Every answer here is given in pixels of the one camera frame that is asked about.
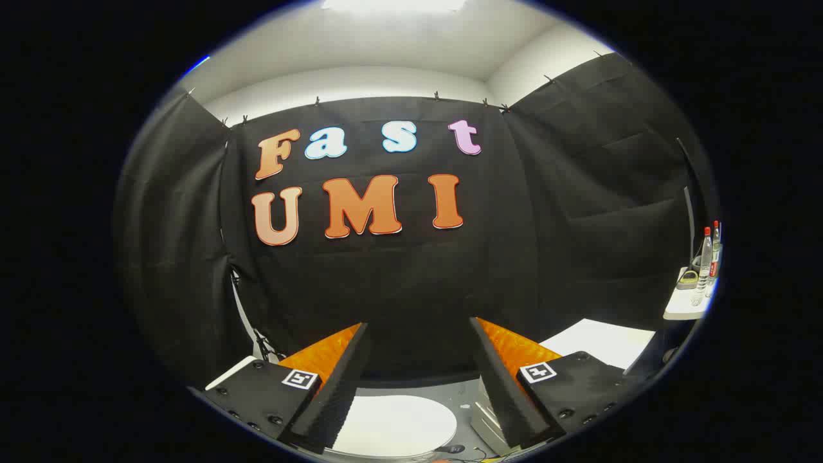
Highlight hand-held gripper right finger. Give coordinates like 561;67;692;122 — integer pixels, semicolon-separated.
469;316;647;451

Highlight black backdrop cloth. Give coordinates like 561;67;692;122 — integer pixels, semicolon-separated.
114;53;705;390

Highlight black stand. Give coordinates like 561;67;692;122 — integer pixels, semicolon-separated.
253;327;287;365

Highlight white side table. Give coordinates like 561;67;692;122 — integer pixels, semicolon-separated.
664;267;712;321

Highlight clear bottle red cap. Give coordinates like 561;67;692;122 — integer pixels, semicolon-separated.
707;221;723;297
691;226;713;307

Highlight thin black pole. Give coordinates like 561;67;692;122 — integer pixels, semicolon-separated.
675;137;701;258

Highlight white drawer cabinet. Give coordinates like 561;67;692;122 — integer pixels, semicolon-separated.
471;318;656;457

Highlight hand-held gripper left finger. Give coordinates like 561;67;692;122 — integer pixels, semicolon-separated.
201;322;372;455

